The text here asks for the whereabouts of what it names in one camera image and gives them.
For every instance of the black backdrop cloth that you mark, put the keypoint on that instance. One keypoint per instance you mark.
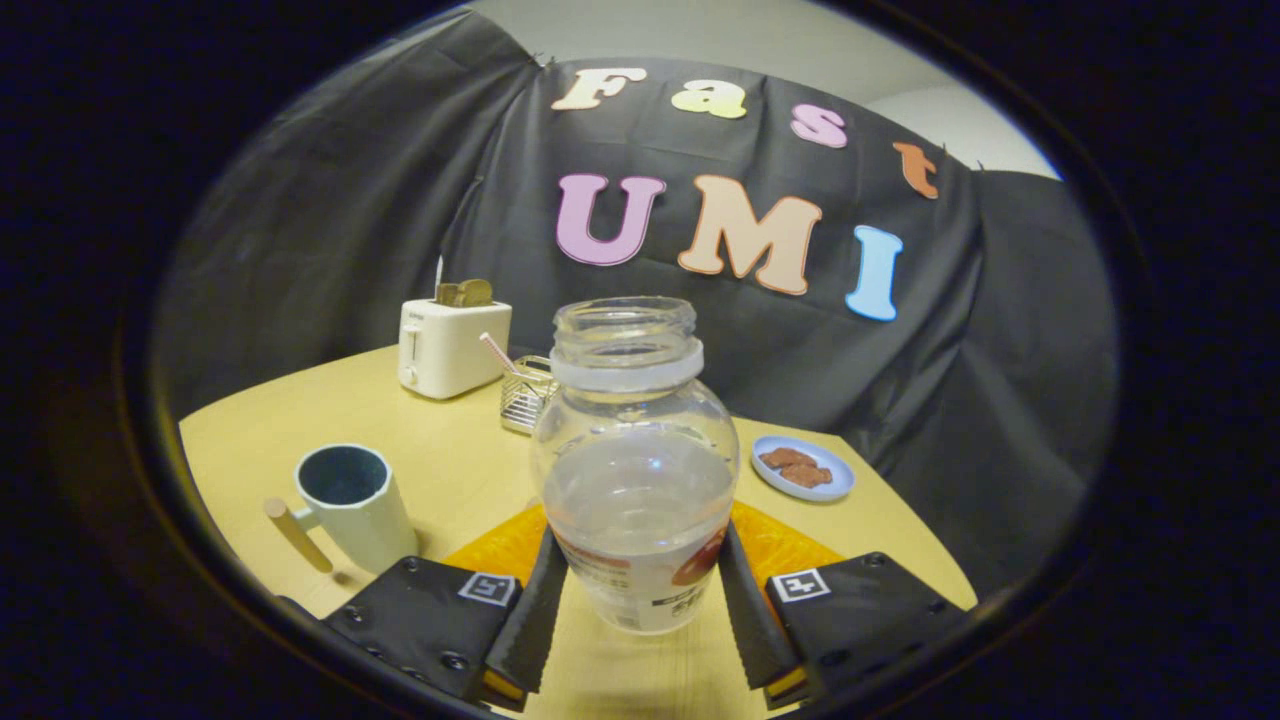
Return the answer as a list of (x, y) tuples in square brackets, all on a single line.
[(350, 220)]

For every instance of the brown cookie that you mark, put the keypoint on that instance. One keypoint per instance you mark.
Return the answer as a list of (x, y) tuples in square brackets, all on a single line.
[(807, 475), (785, 457)]

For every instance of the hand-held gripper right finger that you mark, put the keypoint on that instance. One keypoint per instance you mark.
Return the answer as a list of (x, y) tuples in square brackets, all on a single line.
[(750, 620)]

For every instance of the light wooden table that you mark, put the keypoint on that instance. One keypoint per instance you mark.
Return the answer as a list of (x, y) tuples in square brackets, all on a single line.
[(450, 470)]

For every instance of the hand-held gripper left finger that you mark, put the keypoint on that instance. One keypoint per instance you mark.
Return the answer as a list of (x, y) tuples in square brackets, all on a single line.
[(530, 630)]

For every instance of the light blue plate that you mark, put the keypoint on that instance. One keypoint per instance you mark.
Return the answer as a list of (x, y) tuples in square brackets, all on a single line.
[(805, 490)]

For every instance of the white toaster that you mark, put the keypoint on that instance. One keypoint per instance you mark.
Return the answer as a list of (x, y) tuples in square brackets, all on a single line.
[(450, 350)]

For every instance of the brown toast slice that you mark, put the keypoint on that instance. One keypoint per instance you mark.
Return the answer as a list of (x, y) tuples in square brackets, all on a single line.
[(447, 294), (475, 292)]

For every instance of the clear plastic juice bottle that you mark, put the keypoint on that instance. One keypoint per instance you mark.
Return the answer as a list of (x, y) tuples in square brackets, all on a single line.
[(635, 480)]

